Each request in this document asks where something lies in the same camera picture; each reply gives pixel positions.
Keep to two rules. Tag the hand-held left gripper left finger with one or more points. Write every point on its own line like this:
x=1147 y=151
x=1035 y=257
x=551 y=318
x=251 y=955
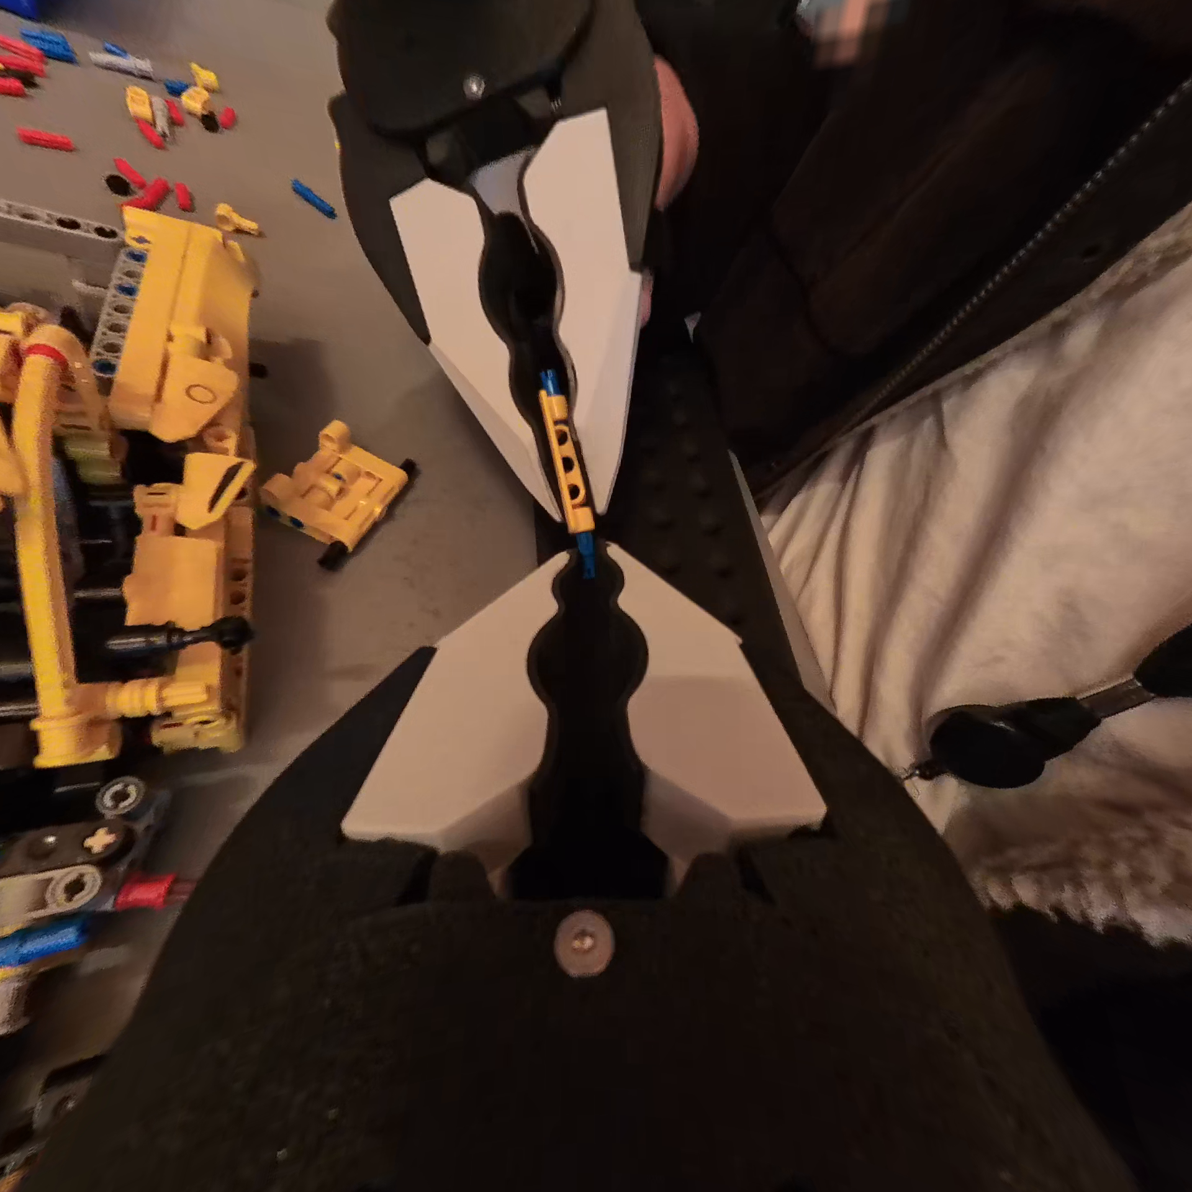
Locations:
x=447 y=735

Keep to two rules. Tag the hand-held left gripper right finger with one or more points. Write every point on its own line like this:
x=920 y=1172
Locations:
x=727 y=735

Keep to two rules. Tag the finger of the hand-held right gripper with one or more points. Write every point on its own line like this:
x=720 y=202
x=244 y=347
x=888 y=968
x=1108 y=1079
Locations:
x=447 y=298
x=600 y=280

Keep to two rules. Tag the yellow connector brick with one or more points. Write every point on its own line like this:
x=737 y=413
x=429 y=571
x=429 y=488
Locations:
x=568 y=466

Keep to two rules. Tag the blue connector pin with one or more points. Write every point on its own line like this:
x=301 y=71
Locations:
x=586 y=554

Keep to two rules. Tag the yellow brick with blue pins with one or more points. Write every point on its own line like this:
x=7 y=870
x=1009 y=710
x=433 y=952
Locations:
x=325 y=494

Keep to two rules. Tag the yellow toy brick car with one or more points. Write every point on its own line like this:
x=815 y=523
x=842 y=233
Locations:
x=176 y=335

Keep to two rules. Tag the person's right forearm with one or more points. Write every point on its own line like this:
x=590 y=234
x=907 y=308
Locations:
x=745 y=139

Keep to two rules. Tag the grey desk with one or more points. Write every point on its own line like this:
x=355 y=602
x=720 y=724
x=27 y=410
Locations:
x=372 y=605

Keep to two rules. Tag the person's right hand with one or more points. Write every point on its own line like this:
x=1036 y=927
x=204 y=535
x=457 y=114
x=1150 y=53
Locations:
x=676 y=139

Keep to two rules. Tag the white shirt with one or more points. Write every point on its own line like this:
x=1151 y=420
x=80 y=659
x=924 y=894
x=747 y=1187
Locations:
x=931 y=559

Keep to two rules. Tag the scattered small coloured bricks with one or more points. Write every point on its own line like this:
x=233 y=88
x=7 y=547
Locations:
x=41 y=139

